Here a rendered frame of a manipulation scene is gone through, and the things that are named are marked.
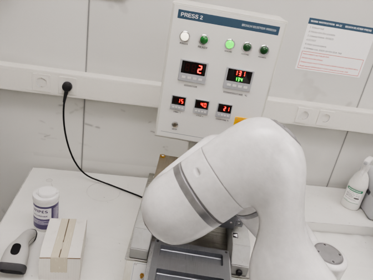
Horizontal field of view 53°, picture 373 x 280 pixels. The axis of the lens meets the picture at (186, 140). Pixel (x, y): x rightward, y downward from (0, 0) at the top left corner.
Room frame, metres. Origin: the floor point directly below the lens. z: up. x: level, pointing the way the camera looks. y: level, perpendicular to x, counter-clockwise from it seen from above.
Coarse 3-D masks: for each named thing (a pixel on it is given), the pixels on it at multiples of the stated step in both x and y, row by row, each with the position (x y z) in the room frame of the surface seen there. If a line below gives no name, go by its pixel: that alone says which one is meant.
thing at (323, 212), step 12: (312, 192) 1.54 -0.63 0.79; (324, 192) 1.56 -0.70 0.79; (336, 192) 1.58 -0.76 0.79; (312, 204) 1.43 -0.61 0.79; (324, 204) 1.45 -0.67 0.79; (336, 204) 1.47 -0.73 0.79; (312, 216) 1.34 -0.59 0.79; (324, 216) 1.35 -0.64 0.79; (336, 216) 1.37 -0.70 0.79; (348, 216) 1.39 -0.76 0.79; (360, 216) 1.40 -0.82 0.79; (312, 228) 1.29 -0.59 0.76; (324, 228) 1.30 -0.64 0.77; (336, 228) 1.31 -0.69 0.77; (348, 228) 1.32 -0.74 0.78; (360, 228) 1.33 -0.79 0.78; (372, 228) 1.33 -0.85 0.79
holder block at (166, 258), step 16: (160, 256) 0.73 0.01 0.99; (176, 256) 0.75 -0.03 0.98; (192, 256) 0.76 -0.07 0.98; (208, 256) 0.77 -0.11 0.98; (224, 256) 0.77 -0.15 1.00; (160, 272) 0.69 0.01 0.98; (176, 272) 0.69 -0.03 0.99; (192, 272) 0.69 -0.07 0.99; (208, 272) 0.70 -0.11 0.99; (224, 272) 0.71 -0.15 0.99
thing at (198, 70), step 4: (188, 64) 1.09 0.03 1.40; (192, 64) 1.09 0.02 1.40; (196, 64) 1.09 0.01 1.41; (200, 64) 1.09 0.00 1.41; (184, 68) 1.09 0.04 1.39; (188, 68) 1.09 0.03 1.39; (192, 68) 1.09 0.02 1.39; (196, 68) 1.09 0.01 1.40; (200, 68) 1.09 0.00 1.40; (188, 72) 1.09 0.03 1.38; (192, 72) 1.09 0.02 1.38; (196, 72) 1.09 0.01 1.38; (200, 72) 1.09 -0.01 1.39
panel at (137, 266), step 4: (136, 264) 0.76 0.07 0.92; (140, 264) 0.76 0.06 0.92; (144, 264) 0.77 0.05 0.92; (132, 268) 0.76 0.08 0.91; (136, 268) 0.76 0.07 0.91; (140, 268) 0.76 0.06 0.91; (144, 268) 0.76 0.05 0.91; (132, 272) 0.75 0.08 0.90; (136, 272) 0.75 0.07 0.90; (140, 272) 0.76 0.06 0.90; (144, 272) 0.76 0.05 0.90; (132, 276) 0.75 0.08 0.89; (136, 276) 0.75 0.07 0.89; (140, 276) 0.74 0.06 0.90
